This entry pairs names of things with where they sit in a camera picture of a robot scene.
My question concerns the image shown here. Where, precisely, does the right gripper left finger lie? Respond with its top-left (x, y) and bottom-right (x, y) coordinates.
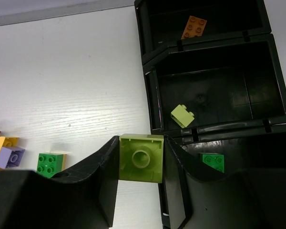
top-left (0, 136), bottom-right (119, 229)

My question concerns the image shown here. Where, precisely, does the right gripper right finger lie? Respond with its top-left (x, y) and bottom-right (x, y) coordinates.
top-left (163, 135), bottom-right (286, 229)

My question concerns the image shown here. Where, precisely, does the dark green square lego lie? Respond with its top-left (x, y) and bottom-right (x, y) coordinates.
top-left (200, 153), bottom-right (225, 173)

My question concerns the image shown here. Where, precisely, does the yellow long lego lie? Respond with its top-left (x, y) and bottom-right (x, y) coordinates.
top-left (50, 151), bottom-right (67, 172)

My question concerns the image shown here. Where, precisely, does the dark green curved lego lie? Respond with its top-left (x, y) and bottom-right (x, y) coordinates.
top-left (36, 153), bottom-right (59, 178)

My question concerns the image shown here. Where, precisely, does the lime green small lego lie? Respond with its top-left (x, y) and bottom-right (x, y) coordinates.
top-left (119, 134), bottom-right (164, 183)

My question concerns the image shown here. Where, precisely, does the lime green square lego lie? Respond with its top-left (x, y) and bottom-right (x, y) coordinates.
top-left (170, 104), bottom-right (195, 128)

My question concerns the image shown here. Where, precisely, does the orange brown lego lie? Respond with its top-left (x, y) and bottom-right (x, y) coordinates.
top-left (181, 16), bottom-right (207, 40)

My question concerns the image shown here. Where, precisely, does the purple block lego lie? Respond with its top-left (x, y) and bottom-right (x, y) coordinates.
top-left (0, 146), bottom-right (25, 169)

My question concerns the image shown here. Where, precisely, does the black compartment bin row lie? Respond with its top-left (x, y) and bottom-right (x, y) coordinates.
top-left (134, 0), bottom-right (286, 229)

